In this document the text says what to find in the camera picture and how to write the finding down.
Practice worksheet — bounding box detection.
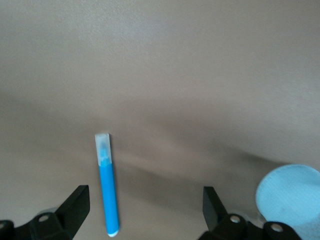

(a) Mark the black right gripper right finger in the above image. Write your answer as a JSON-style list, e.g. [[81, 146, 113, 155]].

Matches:
[[202, 185, 301, 240]]

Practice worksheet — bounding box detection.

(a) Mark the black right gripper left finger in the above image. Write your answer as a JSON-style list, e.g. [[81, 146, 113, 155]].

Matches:
[[0, 184, 90, 240]]

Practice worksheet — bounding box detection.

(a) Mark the brown table cover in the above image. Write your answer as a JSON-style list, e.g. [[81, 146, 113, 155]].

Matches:
[[0, 0, 320, 240]]

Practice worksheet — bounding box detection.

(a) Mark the light blue plastic cup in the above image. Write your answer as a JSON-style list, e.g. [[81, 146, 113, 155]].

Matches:
[[255, 163, 320, 240]]

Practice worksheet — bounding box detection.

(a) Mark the blue marker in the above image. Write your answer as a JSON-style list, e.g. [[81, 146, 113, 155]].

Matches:
[[94, 132, 120, 238]]

